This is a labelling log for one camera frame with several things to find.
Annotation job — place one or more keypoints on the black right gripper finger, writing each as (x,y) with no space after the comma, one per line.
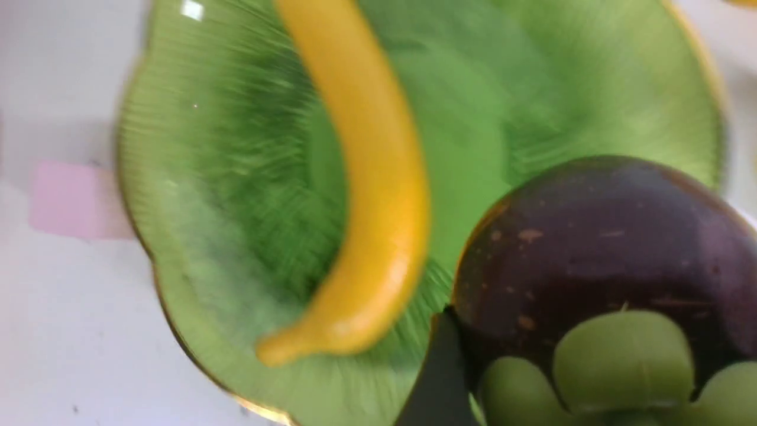
(440,395)

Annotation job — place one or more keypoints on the yellow plastic banana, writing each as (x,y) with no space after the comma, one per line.
(386,238)

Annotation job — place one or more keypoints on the purple plastic mangosteen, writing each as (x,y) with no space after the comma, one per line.
(610,291)

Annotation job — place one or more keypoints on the orange yellow plastic mango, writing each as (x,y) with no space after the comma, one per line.
(743,3)

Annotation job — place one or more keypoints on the green leaf-shaped plate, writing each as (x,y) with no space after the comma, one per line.
(234,178)

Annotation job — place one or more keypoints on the pink foam cube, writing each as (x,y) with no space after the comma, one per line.
(78,201)

